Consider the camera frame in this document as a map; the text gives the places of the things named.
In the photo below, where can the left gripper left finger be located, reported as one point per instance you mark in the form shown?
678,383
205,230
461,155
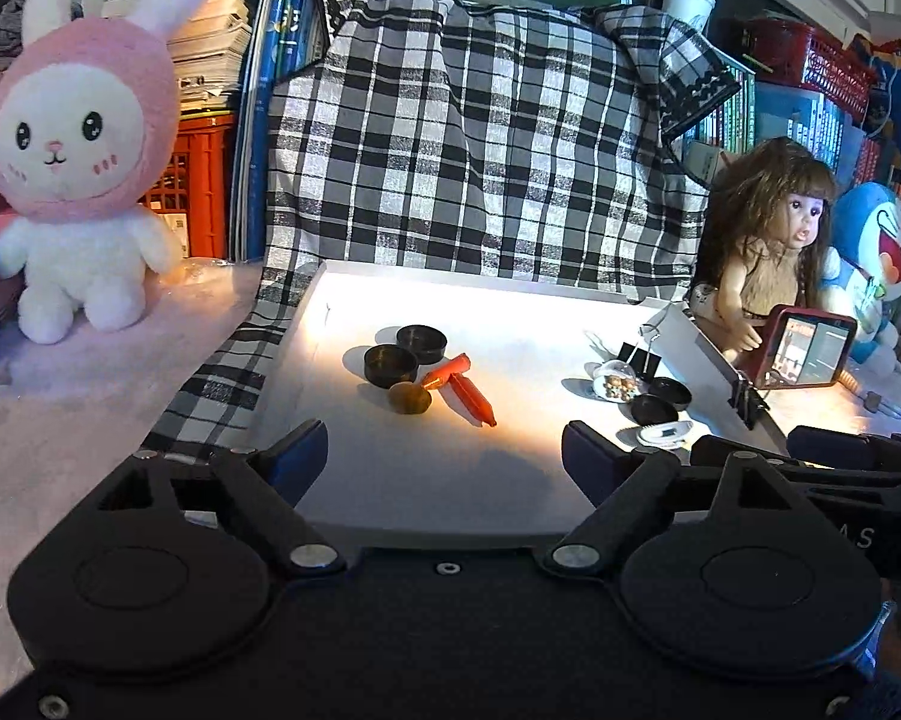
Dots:
264,485

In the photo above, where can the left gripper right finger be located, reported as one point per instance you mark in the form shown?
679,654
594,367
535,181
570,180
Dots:
628,491

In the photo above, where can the black round cap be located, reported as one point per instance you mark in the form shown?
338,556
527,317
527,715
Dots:
387,364
670,390
647,410

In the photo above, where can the small black binder clip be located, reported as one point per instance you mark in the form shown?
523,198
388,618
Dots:
640,357

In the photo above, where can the large black binder clip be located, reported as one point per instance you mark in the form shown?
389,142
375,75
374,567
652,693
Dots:
746,401

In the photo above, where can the red chili pepper toy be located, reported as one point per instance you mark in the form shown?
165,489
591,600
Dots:
438,377

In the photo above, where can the black round lid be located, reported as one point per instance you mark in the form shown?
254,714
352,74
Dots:
426,344

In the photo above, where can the white blue hair clip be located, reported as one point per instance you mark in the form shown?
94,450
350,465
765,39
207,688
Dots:
666,436

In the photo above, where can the red cased smartphone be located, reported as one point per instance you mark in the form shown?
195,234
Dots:
800,348

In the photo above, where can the white shallow cardboard box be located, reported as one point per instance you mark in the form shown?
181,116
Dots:
532,349

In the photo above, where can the blue Doraemon plush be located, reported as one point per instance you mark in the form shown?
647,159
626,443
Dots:
862,272

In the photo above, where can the red plastic crate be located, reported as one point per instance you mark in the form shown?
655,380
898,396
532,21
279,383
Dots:
193,192

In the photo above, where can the brown haired doll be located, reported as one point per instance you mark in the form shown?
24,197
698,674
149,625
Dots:
765,242

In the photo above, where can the black white plaid cloth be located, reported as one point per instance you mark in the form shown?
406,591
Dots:
520,143

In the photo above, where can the pink white bunny plush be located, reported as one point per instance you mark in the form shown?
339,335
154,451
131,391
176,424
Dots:
89,112

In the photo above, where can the stack of books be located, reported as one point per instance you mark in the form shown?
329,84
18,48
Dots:
207,48

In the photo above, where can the red plastic basket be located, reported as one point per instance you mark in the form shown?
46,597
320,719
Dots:
794,54

